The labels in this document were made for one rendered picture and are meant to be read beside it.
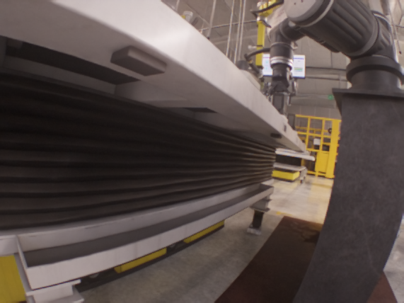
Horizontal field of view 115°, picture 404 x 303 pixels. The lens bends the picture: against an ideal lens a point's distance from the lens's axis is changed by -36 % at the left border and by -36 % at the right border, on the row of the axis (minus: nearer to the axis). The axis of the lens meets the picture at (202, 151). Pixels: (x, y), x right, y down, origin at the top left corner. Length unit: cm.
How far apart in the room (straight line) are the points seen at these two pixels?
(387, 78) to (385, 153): 24
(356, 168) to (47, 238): 83
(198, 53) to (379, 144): 53
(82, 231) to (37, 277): 21
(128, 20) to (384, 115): 63
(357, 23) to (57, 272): 91
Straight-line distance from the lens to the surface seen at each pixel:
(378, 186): 64
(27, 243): 54
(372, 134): 64
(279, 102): 109
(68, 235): 56
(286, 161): 588
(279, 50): 89
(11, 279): 81
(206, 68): 31
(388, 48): 80
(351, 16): 64
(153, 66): 25
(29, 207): 51
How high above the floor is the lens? 68
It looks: 2 degrees down
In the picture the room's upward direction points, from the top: 9 degrees clockwise
